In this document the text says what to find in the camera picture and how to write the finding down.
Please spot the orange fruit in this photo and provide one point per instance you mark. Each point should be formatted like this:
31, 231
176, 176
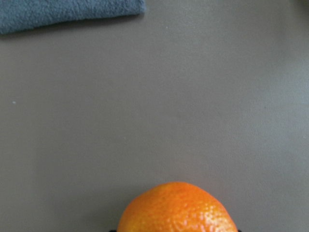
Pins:
176, 207

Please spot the grey cloth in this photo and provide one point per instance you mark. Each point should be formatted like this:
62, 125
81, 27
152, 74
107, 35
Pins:
20, 15

